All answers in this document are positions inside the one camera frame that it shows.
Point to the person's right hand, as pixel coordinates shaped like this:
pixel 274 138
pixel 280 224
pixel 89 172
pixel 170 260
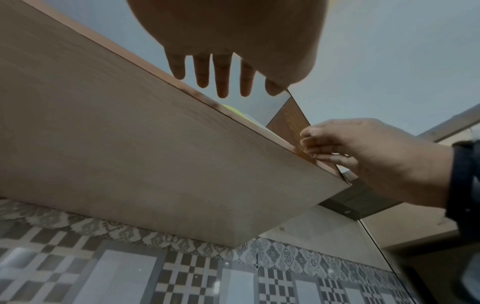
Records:
pixel 390 157

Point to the person's left hand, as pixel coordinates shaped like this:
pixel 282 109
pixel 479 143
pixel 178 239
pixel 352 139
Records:
pixel 232 29

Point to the green lidded plastic container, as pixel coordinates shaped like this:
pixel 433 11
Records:
pixel 234 110

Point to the brown wooden cabinet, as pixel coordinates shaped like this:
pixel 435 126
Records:
pixel 131 148

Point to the right black marker wristband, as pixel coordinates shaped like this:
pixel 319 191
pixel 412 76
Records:
pixel 465 184

